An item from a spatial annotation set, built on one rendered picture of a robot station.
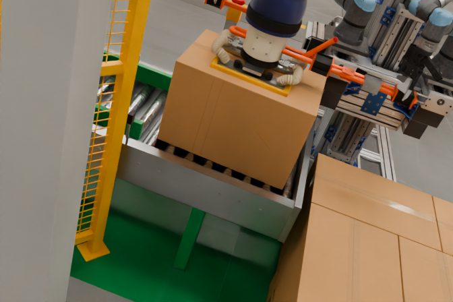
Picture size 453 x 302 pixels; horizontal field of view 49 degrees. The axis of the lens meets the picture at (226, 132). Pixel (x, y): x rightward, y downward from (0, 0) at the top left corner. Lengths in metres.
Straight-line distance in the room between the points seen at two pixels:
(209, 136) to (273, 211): 0.41
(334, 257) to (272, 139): 0.52
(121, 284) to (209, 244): 0.51
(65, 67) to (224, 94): 1.04
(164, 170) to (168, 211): 0.64
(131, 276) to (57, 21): 1.56
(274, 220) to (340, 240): 0.27
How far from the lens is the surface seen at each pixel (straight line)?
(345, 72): 2.06
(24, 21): 1.07
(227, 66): 2.03
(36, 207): 1.33
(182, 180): 2.08
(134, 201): 2.69
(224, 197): 2.07
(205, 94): 2.03
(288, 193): 2.18
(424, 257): 2.28
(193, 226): 2.22
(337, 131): 2.89
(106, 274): 2.37
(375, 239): 2.21
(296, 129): 2.00
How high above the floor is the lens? 1.87
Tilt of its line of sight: 34 degrees down
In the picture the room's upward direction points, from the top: 19 degrees clockwise
